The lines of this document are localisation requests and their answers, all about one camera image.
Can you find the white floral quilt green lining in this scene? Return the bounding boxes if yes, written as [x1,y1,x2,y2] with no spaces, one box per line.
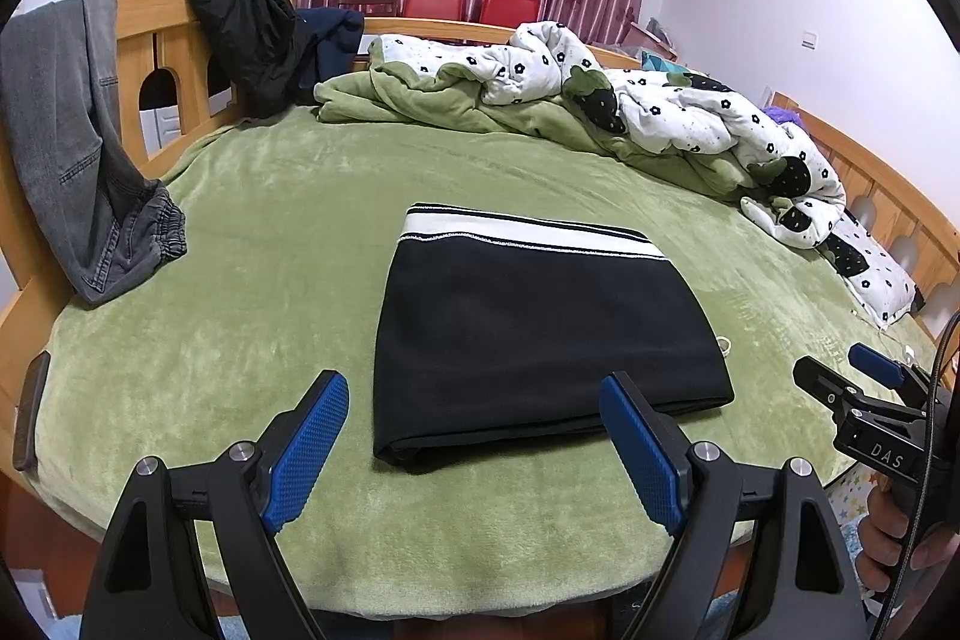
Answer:
[313,20,847,250]

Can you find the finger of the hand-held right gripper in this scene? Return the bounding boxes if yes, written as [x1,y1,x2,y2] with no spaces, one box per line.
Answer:
[849,343,912,390]
[793,356,865,417]

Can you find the black cable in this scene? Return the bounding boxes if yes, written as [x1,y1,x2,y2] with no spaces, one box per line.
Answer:
[904,308,960,573]

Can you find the grey jeans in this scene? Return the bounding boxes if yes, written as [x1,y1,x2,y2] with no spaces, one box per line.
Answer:
[0,0,188,310]

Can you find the white patterned bin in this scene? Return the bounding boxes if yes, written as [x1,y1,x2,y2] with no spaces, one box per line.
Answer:
[832,464,890,525]

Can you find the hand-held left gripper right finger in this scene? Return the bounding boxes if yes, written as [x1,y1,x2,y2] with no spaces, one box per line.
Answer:
[598,371,871,640]

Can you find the person's right hand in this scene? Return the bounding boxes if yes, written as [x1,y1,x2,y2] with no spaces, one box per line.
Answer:
[855,484,960,592]

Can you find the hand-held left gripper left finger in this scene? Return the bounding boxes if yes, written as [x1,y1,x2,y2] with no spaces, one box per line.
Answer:
[79,370,351,640]

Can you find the white patterned pillow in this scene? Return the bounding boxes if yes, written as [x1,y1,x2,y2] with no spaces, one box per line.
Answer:
[817,209,920,327]

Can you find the navy garment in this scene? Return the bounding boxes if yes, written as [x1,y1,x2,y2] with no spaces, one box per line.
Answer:
[296,8,366,86]

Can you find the green fleece bed sheet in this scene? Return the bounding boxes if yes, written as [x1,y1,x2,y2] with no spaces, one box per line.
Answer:
[30,104,938,622]

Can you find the black jacket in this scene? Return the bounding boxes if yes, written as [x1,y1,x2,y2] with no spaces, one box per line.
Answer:
[163,0,316,118]

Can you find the black pants with white stripe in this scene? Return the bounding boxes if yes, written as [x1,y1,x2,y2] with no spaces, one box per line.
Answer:
[371,203,736,472]

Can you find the wooden bed frame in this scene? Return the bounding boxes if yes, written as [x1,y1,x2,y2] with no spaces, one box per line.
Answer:
[0,0,960,498]

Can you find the purple fluffy item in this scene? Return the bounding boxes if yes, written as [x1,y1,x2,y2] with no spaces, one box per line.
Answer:
[759,101,811,133]

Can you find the dark flat phone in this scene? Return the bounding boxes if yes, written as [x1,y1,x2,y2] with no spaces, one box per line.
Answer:
[11,351,52,472]

